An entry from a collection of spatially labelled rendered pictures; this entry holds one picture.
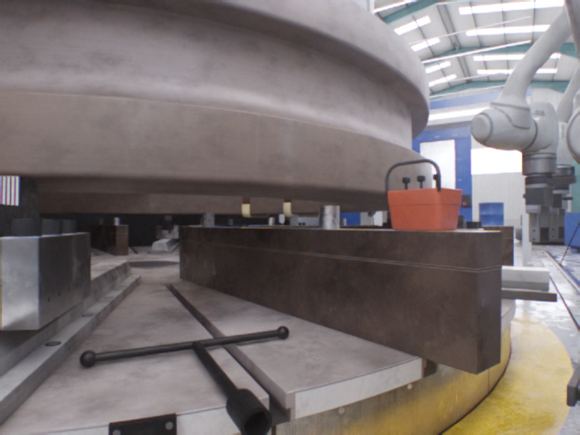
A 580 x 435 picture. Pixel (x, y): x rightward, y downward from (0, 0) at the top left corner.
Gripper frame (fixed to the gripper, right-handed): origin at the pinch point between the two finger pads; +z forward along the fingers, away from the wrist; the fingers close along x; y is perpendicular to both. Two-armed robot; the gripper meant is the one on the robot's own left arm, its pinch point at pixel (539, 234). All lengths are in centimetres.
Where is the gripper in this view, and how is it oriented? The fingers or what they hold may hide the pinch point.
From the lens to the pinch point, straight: 129.1
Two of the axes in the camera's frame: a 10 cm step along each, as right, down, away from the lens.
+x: -7.1, -0.1, -7.0
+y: -7.0, 0.1, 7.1
